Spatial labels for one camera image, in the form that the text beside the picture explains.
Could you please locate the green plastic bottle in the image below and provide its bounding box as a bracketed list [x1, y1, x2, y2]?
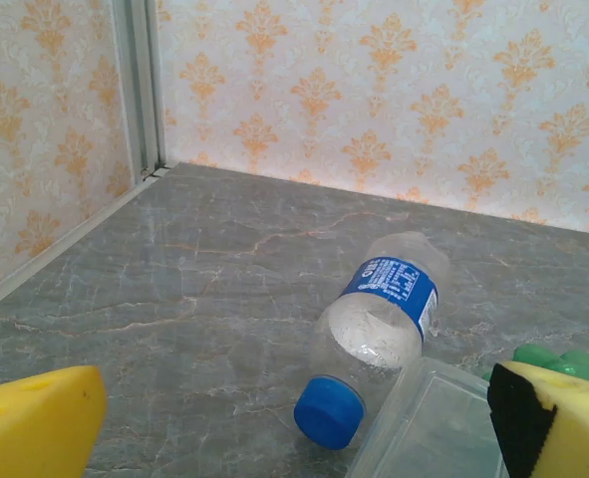
[480, 343, 589, 389]

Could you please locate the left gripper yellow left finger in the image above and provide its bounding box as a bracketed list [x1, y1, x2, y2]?
[0, 364, 109, 478]

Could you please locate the aluminium corner post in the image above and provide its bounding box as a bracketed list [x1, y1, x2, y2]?
[110, 0, 169, 175]

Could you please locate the clear squarish unlabelled plastic bottle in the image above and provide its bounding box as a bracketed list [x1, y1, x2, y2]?
[344, 356, 512, 478]

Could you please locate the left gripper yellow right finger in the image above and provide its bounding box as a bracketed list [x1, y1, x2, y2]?
[487, 360, 589, 478]

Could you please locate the blue-label bottle with blue cap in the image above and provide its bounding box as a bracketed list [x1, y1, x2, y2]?
[293, 231, 452, 452]

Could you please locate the aluminium table edge profile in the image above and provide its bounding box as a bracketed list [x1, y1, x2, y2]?
[0, 166, 175, 320]

